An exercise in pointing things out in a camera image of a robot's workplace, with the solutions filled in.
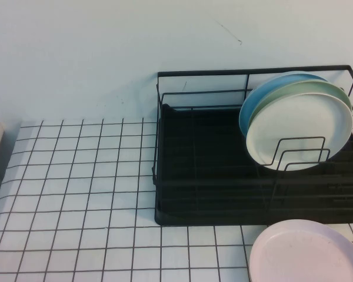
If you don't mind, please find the blue round plate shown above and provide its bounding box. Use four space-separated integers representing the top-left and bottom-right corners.
238 72 330 137

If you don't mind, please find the black wire dish rack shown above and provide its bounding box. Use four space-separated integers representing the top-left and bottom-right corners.
151 65 353 227

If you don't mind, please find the black plastic drip tray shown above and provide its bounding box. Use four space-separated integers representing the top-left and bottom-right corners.
154 102 353 227

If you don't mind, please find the white round plate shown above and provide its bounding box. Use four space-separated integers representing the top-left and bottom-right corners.
245 92 353 173

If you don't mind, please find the pale green round plate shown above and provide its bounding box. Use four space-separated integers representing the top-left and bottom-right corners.
248 80 352 132

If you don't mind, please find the pale pink round plate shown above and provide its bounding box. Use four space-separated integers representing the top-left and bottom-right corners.
248 219 353 282

